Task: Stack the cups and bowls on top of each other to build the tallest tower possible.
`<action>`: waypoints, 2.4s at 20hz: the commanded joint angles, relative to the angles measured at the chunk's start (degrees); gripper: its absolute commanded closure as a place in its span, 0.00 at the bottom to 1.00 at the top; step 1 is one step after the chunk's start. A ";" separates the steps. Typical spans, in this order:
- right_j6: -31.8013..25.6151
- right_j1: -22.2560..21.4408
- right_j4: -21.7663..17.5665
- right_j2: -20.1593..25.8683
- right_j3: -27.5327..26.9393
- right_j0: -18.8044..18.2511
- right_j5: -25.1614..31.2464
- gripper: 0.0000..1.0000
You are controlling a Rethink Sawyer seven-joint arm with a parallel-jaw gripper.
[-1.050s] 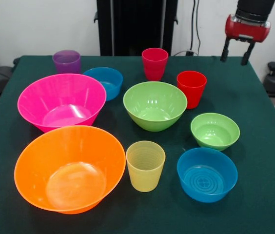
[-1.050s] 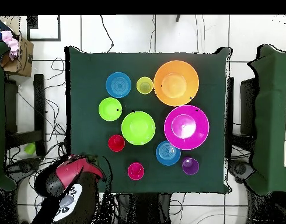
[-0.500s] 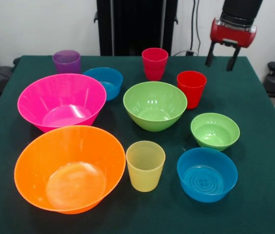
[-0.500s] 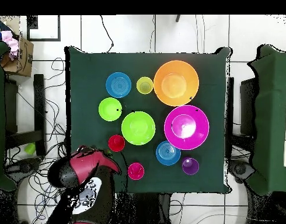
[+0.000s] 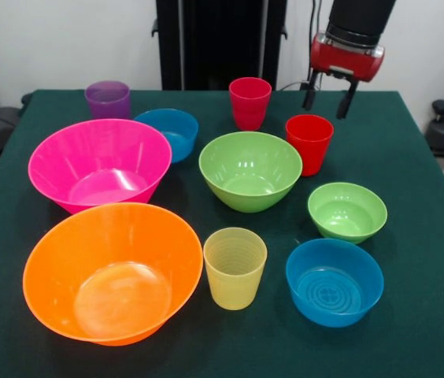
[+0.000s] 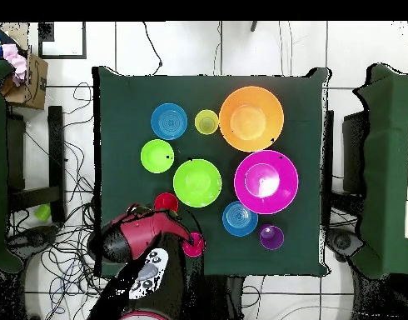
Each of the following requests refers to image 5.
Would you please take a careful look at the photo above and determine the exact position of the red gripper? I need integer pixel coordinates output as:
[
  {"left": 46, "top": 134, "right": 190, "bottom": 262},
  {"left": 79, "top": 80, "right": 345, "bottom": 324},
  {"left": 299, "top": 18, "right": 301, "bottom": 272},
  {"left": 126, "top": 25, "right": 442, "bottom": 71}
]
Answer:
[{"left": 302, "top": 31, "right": 386, "bottom": 120}]

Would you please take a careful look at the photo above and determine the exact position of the red plastic cup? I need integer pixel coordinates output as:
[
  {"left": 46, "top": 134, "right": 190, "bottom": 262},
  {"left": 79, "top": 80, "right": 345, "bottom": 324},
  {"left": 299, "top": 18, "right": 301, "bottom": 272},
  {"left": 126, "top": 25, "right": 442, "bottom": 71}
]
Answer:
[{"left": 285, "top": 113, "right": 335, "bottom": 177}]

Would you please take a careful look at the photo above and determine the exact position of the crimson pink plastic cup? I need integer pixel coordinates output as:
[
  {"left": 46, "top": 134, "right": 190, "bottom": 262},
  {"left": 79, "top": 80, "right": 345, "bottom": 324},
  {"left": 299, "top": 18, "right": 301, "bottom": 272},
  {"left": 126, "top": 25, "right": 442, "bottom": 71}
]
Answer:
[{"left": 228, "top": 76, "right": 273, "bottom": 132}]

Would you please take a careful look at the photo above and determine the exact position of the large green plastic bowl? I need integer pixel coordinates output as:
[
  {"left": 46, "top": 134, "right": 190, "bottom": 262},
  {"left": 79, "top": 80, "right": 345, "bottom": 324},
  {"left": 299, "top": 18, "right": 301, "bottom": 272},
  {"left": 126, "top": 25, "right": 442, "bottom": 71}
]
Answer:
[{"left": 198, "top": 131, "right": 304, "bottom": 214}]

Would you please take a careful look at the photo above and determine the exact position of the small green plastic bowl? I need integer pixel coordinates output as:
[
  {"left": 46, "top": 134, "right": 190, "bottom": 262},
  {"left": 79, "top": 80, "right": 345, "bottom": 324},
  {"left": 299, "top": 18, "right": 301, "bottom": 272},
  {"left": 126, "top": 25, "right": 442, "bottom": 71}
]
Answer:
[{"left": 307, "top": 181, "right": 389, "bottom": 245}]

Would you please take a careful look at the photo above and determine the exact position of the blue plastic bowl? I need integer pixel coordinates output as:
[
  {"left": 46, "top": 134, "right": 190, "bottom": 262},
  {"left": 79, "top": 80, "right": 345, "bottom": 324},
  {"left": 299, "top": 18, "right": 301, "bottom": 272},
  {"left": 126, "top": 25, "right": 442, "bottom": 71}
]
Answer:
[
  {"left": 133, "top": 108, "right": 200, "bottom": 164},
  {"left": 285, "top": 238, "right": 385, "bottom": 328}
]

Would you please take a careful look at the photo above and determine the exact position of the yellow plastic cup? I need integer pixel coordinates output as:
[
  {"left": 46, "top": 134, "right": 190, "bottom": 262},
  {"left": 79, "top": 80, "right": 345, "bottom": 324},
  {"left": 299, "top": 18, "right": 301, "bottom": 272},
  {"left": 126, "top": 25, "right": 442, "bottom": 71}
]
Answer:
[{"left": 202, "top": 227, "right": 268, "bottom": 311}]

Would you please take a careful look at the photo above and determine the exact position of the purple plastic cup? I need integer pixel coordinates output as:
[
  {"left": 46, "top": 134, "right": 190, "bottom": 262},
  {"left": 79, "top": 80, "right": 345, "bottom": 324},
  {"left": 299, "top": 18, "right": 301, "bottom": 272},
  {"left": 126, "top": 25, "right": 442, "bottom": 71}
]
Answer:
[{"left": 84, "top": 80, "right": 131, "bottom": 120}]

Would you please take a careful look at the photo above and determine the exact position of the dark green table cloth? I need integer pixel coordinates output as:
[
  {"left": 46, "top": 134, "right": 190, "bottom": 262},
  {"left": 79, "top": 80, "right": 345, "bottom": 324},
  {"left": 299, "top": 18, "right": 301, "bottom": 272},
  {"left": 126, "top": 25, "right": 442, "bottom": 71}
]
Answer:
[{"left": 0, "top": 89, "right": 444, "bottom": 378}]

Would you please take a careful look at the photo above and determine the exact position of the large pink plastic bowl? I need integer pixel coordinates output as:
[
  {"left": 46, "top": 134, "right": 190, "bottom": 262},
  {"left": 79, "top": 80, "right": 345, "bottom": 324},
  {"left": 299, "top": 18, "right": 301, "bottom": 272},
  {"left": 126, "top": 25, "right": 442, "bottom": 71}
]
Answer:
[{"left": 28, "top": 118, "right": 173, "bottom": 216}]

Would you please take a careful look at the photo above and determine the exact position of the orange plastic bowl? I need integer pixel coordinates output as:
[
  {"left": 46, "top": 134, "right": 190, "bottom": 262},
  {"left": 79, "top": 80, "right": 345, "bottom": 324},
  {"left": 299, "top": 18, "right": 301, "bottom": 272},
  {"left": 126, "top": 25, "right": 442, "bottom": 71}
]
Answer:
[{"left": 22, "top": 202, "right": 204, "bottom": 347}]

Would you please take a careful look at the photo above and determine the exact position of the black hanging cable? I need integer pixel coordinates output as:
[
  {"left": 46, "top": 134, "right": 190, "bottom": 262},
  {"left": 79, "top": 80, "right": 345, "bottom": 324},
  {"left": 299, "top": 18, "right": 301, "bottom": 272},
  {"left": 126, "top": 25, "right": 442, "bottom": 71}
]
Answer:
[{"left": 306, "top": 0, "right": 325, "bottom": 90}]

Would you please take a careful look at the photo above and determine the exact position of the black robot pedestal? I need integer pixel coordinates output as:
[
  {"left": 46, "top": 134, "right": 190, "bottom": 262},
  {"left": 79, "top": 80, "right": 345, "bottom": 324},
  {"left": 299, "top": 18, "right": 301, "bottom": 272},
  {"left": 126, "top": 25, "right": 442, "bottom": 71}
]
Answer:
[{"left": 151, "top": 0, "right": 289, "bottom": 91}]

